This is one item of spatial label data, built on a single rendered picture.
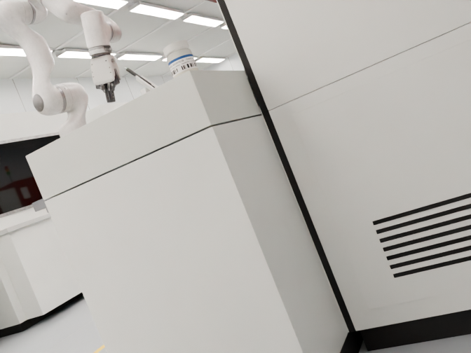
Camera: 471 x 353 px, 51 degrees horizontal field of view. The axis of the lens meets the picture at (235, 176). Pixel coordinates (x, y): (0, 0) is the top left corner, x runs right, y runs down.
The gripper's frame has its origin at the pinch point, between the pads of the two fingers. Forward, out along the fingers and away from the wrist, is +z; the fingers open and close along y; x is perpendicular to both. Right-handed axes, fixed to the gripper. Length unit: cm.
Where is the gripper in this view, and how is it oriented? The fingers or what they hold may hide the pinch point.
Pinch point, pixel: (110, 97)
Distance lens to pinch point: 194.1
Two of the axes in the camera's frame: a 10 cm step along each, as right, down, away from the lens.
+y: -9.0, 1.2, 4.3
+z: 1.9, 9.7, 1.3
